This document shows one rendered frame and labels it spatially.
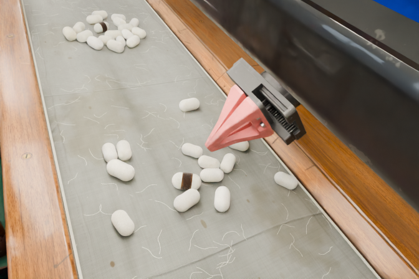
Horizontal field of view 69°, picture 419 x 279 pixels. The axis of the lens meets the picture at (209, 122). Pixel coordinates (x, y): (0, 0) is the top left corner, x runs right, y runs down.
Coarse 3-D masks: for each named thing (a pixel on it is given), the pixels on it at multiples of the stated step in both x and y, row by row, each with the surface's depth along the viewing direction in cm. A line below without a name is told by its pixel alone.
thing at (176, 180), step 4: (176, 176) 39; (180, 176) 38; (196, 176) 39; (172, 180) 39; (176, 180) 38; (180, 180) 38; (192, 180) 38; (196, 180) 39; (200, 180) 39; (176, 184) 38; (180, 184) 38; (192, 184) 38; (196, 184) 39; (200, 184) 39; (176, 188) 39; (180, 188) 39; (192, 188) 39; (196, 188) 39
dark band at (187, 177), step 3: (183, 174) 39; (186, 174) 39; (189, 174) 39; (192, 174) 39; (183, 177) 38; (186, 177) 38; (189, 177) 39; (192, 177) 39; (183, 180) 38; (186, 180) 38; (189, 180) 38; (183, 183) 38; (186, 183) 38; (189, 183) 38; (183, 186) 38; (186, 186) 38; (189, 186) 38; (183, 189) 39; (186, 189) 39
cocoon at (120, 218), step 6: (120, 210) 34; (114, 216) 34; (120, 216) 34; (126, 216) 34; (114, 222) 33; (120, 222) 33; (126, 222) 33; (132, 222) 34; (120, 228) 33; (126, 228) 33; (132, 228) 33; (126, 234) 33
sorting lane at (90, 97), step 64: (64, 0) 77; (128, 0) 83; (64, 64) 56; (128, 64) 59; (192, 64) 63; (64, 128) 44; (128, 128) 46; (192, 128) 49; (64, 192) 37; (128, 192) 38; (256, 192) 41; (128, 256) 32; (192, 256) 33; (256, 256) 34; (320, 256) 36
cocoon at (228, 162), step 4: (224, 156) 43; (228, 156) 43; (232, 156) 43; (224, 160) 42; (228, 160) 42; (232, 160) 43; (220, 164) 42; (224, 164) 42; (228, 164) 42; (232, 164) 42; (220, 168) 42; (224, 168) 42; (228, 168) 42; (232, 168) 42; (224, 172) 42; (228, 172) 42
